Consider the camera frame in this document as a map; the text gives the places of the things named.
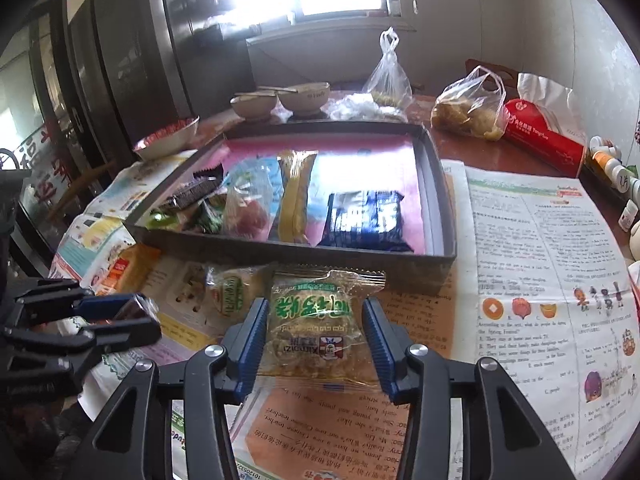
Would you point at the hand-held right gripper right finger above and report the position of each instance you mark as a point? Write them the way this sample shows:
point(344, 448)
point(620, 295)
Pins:
point(378, 352)

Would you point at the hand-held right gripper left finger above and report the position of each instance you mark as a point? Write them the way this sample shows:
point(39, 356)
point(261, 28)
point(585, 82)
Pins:
point(250, 347)

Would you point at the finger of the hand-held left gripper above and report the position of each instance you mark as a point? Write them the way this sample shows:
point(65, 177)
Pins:
point(125, 335)
point(100, 302)

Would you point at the small clear candy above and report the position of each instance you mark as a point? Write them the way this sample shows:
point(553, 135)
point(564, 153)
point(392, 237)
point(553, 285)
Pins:
point(140, 307)

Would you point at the clear cracker packet green print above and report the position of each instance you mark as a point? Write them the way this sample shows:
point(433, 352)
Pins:
point(230, 290)
point(310, 320)

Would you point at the dark cardboard box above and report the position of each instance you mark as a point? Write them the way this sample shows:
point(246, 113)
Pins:
point(350, 270)

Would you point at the clear cracker packet red label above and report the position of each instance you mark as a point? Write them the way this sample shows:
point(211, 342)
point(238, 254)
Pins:
point(250, 210)

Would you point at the black green pea packet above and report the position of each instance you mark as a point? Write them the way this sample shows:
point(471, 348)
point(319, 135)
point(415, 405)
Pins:
point(210, 215)

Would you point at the brown chocolate bar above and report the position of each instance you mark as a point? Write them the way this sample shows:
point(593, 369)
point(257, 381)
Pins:
point(192, 192)

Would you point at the yellow snack packet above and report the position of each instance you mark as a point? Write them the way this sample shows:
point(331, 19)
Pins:
point(295, 200)

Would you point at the yellow packet red label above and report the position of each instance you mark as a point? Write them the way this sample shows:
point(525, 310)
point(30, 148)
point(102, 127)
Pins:
point(130, 265)

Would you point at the colourful newspaper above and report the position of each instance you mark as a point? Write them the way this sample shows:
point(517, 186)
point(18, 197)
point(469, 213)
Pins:
point(180, 310)

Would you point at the green snack packet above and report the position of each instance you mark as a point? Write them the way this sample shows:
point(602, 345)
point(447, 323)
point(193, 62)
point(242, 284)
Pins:
point(167, 217)

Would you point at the blue cookie packet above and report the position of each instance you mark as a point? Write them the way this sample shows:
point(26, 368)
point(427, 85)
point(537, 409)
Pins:
point(365, 220)

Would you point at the red patterned bowl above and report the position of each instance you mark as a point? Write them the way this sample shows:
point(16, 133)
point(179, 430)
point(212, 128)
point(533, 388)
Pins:
point(165, 142)

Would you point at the white text newspaper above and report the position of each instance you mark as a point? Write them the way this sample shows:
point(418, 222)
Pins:
point(525, 260)

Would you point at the glass door red lettering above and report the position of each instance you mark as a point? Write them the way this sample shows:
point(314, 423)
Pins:
point(35, 125)

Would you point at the beige bowl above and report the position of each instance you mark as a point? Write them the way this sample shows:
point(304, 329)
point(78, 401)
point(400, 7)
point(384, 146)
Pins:
point(305, 100)
point(252, 107)

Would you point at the crumpled clear plastic bag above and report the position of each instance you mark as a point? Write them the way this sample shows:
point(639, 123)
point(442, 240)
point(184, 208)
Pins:
point(355, 107)

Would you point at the steel refrigerator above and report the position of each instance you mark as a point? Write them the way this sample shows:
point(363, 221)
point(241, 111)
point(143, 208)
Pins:
point(150, 60)

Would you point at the plastic bag of pastries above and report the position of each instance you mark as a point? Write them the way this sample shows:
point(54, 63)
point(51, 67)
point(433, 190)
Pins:
point(467, 112)

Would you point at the chopstick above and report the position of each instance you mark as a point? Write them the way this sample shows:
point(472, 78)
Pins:
point(280, 89)

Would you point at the red tissue pack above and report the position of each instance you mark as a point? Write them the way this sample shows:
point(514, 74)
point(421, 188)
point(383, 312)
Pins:
point(540, 140)

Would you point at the tied clear plastic bag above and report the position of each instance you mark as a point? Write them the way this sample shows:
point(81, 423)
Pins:
point(387, 75)

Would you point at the small white bottle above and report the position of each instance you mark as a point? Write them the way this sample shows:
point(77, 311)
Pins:
point(627, 177)
point(629, 215)
point(602, 145)

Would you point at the orange bottle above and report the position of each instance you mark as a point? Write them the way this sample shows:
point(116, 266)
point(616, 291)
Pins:
point(606, 165)

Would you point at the wooden chair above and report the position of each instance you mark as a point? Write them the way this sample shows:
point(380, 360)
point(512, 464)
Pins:
point(492, 67)

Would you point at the white plastic bag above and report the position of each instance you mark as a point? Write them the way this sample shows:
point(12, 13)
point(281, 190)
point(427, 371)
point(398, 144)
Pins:
point(550, 95)

